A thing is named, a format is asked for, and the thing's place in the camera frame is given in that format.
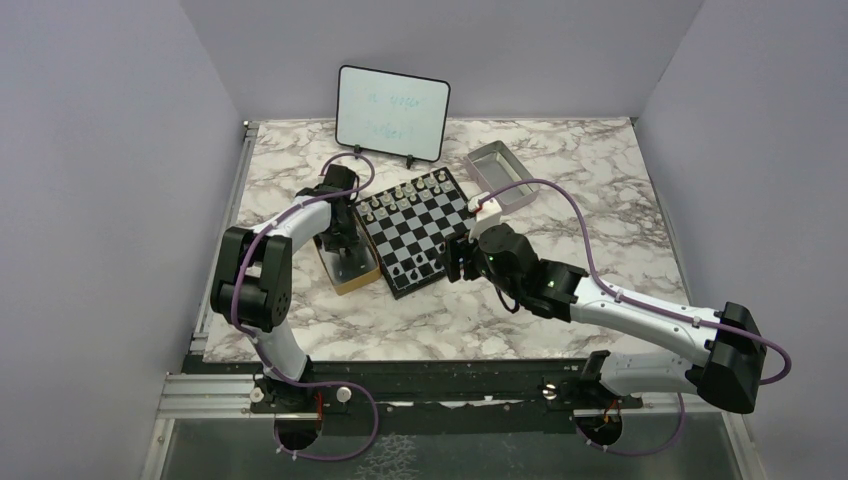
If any small whiteboard on stand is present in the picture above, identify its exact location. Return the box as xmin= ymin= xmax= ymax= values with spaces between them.
xmin=335 ymin=65 xmax=451 ymax=163

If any gold metal tin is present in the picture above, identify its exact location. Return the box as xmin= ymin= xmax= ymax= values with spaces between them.
xmin=313 ymin=223 xmax=382 ymax=296

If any row of white chess pieces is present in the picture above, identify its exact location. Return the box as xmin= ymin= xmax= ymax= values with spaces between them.
xmin=354 ymin=168 xmax=466 ymax=225

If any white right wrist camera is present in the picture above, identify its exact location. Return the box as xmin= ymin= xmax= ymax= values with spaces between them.
xmin=468 ymin=197 xmax=502 ymax=240

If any black white chessboard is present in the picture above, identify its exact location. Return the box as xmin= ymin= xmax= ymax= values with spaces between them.
xmin=354 ymin=178 xmax=474 ymax=299

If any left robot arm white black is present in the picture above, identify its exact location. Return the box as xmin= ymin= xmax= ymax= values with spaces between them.
xmin=210 ymin=162 xmax=374 ymax=411

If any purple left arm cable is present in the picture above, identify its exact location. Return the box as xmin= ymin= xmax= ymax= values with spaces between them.
xmin=228 ymin=152 xmax=381 ymax=463

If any silver pink metal tin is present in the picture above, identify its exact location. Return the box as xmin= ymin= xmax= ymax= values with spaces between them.
xmin=462 ymin=140 xmax=538 ymax=215

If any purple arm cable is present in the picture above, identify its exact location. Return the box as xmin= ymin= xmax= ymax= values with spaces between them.
xmin=473 ymin=178 xmax=794 ymax=458
xmin=228 ymin=152 xmax=381 ymax=463

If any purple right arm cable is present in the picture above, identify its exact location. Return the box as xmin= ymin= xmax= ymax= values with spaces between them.
xmin=473 ymin=178 xmax=794 ymax=458

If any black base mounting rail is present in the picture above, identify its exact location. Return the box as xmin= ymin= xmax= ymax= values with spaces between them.
xmin=183 ymin=355 xmax=643 ymax=437

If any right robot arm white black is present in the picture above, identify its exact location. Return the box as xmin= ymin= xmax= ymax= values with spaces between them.
xmin=437 ymin=224 xmax=766 ymax=414

